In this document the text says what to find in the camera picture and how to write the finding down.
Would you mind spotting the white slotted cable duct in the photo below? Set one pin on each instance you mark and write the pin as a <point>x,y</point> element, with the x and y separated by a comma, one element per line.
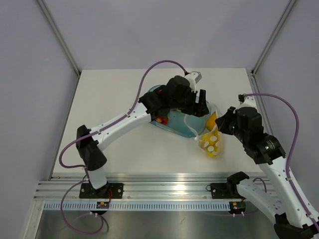
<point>137,206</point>

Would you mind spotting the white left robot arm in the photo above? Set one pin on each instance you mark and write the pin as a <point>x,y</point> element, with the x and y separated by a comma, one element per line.
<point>91,142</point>

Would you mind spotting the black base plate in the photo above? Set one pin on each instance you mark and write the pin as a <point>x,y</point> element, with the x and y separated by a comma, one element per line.
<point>220,191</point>
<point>110,190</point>

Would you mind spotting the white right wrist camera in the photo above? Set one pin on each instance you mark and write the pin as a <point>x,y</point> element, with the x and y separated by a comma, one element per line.
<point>246,101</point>

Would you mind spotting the left aluminium frame post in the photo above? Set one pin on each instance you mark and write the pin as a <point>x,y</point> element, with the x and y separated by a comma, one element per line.
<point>57,34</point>

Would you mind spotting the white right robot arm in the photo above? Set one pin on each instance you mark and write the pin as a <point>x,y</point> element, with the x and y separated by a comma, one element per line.
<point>291,220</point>

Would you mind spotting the clear dotted zip bag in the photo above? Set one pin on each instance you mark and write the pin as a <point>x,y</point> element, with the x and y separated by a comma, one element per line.
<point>213,108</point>

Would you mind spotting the aluminium mounting rail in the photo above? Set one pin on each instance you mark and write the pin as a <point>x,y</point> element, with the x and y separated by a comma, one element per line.
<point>140,187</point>

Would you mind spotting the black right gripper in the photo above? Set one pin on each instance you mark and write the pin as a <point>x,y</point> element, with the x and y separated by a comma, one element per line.
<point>225,119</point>

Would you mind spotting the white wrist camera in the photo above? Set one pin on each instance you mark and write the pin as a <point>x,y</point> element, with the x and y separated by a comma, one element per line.
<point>246,101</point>
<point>193,78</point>

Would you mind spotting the orange yellow mango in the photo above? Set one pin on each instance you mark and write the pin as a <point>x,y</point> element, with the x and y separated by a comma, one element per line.
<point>210,124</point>

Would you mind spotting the aluminium frame post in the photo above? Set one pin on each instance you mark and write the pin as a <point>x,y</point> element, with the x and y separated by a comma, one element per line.
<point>57,34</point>
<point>274,35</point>

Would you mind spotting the teal plastic tray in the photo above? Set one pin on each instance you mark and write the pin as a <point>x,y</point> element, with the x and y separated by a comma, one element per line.
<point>175,124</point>

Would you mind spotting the right aluminium frame post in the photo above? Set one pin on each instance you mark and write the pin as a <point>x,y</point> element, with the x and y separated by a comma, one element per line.
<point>274,35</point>

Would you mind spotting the red strawberries with leaves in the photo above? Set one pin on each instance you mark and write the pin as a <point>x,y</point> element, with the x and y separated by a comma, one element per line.
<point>162,120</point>

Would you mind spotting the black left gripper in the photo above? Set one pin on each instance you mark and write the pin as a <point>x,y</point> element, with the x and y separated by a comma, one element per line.
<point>201,108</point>

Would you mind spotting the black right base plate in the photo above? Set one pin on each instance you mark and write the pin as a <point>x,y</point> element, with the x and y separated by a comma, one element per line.
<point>220,191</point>

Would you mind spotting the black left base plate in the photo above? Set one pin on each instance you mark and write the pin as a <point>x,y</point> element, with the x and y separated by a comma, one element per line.
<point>110,190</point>

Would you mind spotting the yellow banana bunch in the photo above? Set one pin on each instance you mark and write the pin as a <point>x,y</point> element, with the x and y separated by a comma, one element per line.
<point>211,143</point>

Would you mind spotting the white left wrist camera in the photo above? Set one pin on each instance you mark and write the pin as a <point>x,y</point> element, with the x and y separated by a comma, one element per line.
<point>193,78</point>

